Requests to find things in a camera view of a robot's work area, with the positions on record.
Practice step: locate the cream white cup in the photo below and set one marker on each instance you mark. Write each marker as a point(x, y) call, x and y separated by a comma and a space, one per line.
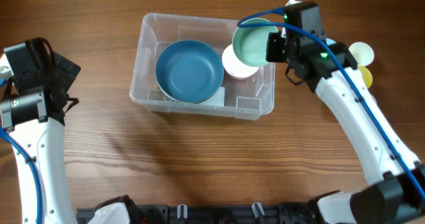
point(363, 53)

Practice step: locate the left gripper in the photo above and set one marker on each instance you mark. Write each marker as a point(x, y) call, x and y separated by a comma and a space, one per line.
point(65, 68)

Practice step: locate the pink small bowl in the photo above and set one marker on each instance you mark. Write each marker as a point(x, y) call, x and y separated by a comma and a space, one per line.
point(234, 67)

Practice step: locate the light blue small bowl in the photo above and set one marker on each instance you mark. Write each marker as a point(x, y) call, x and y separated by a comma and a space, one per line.
point(330, 41)

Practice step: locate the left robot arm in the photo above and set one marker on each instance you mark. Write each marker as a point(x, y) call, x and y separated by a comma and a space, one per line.
point(43, 185)

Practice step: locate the clear plastic storage container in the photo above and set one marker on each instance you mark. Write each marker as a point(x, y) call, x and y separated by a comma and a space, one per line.
point(248, 99)

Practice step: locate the dark blue bowl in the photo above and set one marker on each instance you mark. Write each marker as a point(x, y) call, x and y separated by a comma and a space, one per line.
point(189, 62)

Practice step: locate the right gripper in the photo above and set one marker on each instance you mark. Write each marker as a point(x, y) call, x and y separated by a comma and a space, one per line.
point(274, 55)

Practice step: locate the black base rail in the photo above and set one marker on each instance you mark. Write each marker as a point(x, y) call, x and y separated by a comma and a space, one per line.
point(284, 213)

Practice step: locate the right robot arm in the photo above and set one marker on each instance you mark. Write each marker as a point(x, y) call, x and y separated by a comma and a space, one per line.
point(394, 174)

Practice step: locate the yellow cup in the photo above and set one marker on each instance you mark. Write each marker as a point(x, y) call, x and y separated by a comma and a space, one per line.
point(367, 76)

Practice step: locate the mint green small bowl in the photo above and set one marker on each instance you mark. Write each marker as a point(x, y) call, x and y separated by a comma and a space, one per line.
point(250, 44)

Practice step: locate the white label sticker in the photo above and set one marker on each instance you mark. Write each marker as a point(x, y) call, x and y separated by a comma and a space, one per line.
point(217, 99)

